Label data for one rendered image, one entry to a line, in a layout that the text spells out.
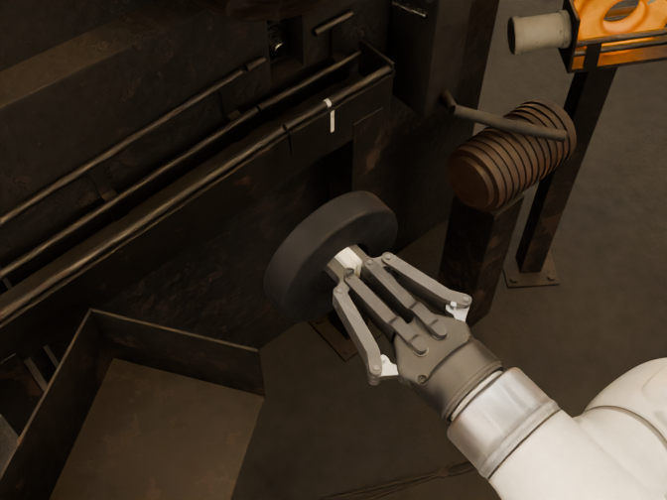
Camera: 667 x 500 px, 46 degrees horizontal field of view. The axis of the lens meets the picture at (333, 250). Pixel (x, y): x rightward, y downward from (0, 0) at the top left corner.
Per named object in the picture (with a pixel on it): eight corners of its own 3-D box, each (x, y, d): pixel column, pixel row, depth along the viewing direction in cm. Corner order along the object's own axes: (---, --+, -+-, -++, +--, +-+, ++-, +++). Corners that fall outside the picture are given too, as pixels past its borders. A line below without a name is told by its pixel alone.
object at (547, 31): (505, 39, 130) (508, 9, 125) (560, 32, 130) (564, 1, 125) (513, 62, 127) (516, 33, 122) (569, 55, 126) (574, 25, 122)
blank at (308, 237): (250, 253, 72) (272, 278, 70) (378, 162, 76) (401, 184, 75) (272, 323, 85) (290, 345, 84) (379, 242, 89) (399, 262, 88)
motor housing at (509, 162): (417, 306, 174) (445, 136, 131) (486, 255, 182) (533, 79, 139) (459, 345, 168) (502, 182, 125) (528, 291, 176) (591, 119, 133)
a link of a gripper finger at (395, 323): (426, 363, 74) (416, 372, 73) (347, 286, 78) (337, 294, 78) (432, 344, 71) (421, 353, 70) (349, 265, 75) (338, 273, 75)
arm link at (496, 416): (545, 432, 73) (499, 386, 76) (573, 393, 66) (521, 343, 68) (477, 493, 70) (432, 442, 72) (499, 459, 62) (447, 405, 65)
